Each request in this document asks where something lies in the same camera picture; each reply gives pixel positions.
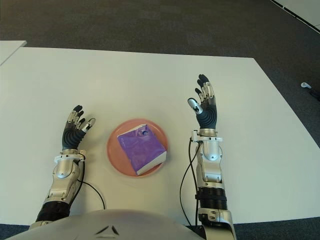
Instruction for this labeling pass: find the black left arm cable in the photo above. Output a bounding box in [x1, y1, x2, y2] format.
[77, 159, 107, 210]

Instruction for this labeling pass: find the grey robot torso shell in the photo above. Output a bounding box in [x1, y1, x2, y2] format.
[7, 209, 188, 240]

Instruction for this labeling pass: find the purple tissue paper pack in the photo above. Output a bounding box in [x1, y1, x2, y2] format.
[116, 124, 168, 176]

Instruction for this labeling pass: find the white desk with dark edge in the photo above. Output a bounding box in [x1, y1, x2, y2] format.
[269, 0, 320, 28]

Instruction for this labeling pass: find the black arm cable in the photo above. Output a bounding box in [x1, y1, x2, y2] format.
[180, 139, 201, 226]
[77, 159, 107, 210]

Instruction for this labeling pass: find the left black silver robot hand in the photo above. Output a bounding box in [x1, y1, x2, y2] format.
[61, 104, 97, 151]

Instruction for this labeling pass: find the round pink plate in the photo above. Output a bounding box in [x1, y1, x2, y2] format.
[106, 118, 169, 178]

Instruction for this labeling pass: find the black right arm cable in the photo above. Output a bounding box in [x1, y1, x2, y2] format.
[180, 139, 201, 226]

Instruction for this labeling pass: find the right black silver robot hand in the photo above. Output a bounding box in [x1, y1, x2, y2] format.
[187, 74, 218, 130]

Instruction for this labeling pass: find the neighbouring white table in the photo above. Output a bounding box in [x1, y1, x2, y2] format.
[0, 40, 27, 66]

